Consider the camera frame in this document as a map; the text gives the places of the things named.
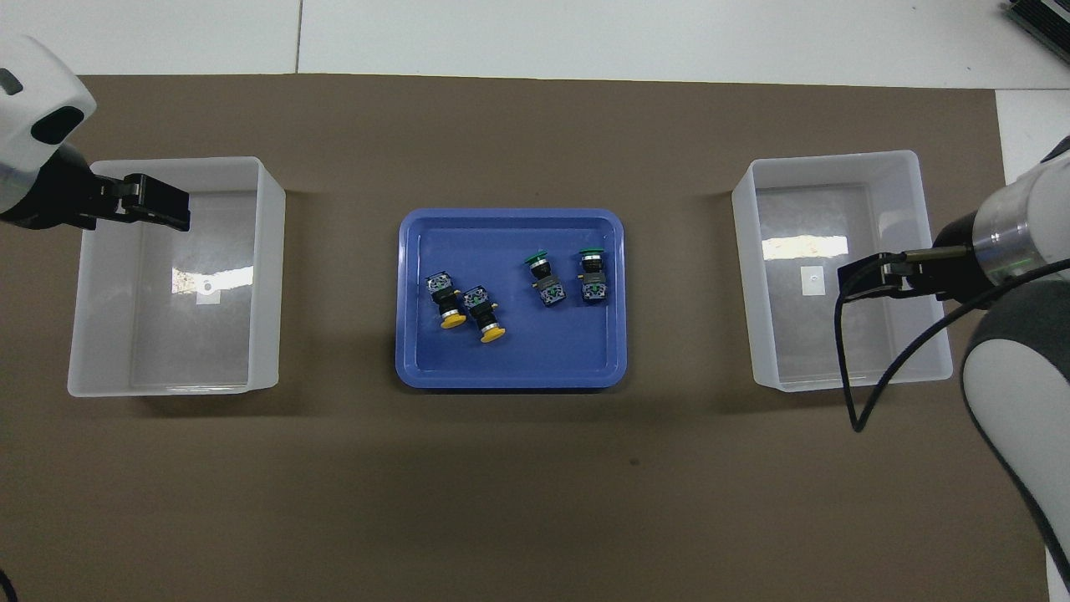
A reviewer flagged green push button switch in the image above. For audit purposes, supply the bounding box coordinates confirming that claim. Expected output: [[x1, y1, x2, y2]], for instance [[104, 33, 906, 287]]
[[578, 247, 609, 304], [524, 249, 567, 308]]

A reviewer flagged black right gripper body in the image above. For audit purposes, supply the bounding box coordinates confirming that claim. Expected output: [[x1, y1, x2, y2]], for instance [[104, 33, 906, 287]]
[[903, 209, 996, 302]]

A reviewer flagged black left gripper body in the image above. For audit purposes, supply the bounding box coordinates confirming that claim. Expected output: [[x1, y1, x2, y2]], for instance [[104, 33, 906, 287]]
[[0, 142, 128, 232]]

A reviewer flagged black ribbed device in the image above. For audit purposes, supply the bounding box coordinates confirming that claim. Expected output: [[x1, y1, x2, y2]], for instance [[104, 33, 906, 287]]
[[1001, 0, 1070, 53]]

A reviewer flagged translucent white plastic box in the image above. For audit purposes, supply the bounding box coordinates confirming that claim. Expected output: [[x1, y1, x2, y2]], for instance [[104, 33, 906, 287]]
[[731, 150, 954, 394], [67, 156, 287, 398]]

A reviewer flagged yellow push button switch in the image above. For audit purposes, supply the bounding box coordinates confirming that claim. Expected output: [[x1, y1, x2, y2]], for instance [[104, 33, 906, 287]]
[[425, 272, 467, 330], [462, 285, 507, 344]]

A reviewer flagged blue plastic tray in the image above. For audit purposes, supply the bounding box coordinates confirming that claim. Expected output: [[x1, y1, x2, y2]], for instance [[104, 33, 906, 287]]
[[395, 207, 628, 390]]

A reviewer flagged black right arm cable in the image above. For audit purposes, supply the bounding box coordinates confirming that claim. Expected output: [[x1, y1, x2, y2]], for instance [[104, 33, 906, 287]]
[[836, 258, 1070, 433]]

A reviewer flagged brown paper table mat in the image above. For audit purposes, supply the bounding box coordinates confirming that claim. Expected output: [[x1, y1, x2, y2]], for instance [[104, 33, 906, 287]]
[[0, 74, 1047, 602]]

